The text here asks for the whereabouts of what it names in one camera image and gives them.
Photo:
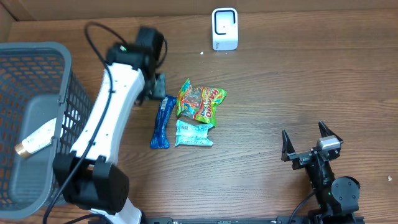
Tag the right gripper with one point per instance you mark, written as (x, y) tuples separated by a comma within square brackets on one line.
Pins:
[(300, 158)]

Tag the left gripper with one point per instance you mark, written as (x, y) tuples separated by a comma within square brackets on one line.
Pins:
[(160, 93)]

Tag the green Haribo gummy bag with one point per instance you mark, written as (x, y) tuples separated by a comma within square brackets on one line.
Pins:
[(199, 103)]

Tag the blue snack bar wrapper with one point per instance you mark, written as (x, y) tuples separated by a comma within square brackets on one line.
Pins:
[(159, 139)]

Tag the light teal snack packet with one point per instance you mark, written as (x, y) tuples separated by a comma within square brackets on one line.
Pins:
[(192, 135)]

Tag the white tube with gold cap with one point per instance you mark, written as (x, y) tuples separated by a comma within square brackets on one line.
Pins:
[(42, 136)]

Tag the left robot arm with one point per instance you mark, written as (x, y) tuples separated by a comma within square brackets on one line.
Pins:
[(88, 175)]

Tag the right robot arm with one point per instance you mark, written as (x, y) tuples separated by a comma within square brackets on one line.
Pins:
[(333, 200)]

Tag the white barcode scanner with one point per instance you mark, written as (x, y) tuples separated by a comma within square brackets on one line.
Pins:
[(224, 29)]

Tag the grey plastic shopping basket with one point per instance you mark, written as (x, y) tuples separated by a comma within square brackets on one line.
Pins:
[(37, 85)]

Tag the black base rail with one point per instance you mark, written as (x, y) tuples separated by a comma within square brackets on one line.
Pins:
[(277, 220)]

